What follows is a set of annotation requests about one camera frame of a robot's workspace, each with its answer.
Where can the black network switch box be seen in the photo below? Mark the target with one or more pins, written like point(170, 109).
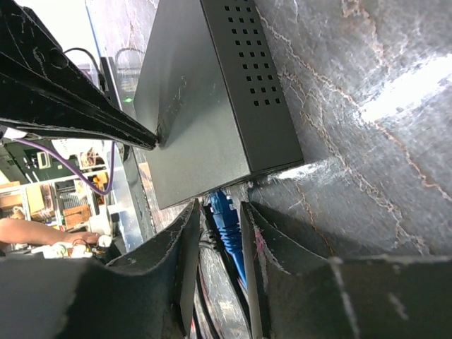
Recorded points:
point(210, 91)

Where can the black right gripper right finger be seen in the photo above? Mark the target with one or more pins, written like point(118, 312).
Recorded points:
point(295, 293)

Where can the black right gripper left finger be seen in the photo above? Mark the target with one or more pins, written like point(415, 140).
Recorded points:
point(146, 293)

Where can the person's bare hand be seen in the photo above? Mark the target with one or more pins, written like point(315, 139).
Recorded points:
point(77, 238)

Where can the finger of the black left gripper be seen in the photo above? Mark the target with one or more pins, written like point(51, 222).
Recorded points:
point(32, 103)
point(27, 41)

